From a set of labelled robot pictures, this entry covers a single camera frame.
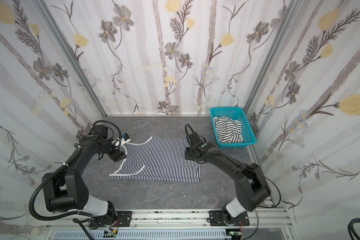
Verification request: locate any left corrugated black cable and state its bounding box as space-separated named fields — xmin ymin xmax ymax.
xmin=28 ymin=161 xmax=94 ymax=222

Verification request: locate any teal plastic basket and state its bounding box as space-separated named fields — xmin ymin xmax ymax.
xmin=210 ymin=107 xmax=257 ymax=149

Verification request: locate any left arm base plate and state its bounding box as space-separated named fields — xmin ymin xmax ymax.
xmin=89 ymin=211 xmax=132 ymax=229

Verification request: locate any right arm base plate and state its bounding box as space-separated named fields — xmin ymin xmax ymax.
xmin=207 ymin=210 xmax=250 ymax=227

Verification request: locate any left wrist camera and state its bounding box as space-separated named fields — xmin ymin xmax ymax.
xmin=112 ymin=133 xmax=131 ymax=149

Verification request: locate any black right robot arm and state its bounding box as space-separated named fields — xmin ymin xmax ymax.
xmin=185 ymin=124 xmax=273 ymax=226

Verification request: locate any black white striped tank top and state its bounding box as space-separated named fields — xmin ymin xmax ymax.
xmin=213 ymin=116 xmax=244 ymax=144

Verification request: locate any white slotted cable duct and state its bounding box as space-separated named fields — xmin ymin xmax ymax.
xmin=53 ymin=229 xmax=232 ymax=240

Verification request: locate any aluminium mounting rail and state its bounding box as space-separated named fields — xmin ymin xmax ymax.
xmin=44 ymin=208 xmax=295 ymax=232

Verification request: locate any black cable bottom right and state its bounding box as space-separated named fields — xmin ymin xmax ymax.
xmin=347 ymin=217 xmax=360 ymax=240

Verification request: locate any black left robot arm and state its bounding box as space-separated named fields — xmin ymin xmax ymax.
xmin=29 ymin=120 xmax=130 ymax=227

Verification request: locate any blue white striped tank top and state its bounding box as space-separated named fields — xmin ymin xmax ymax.
xmin=109 ymin=137 xmax=200 ymax=183

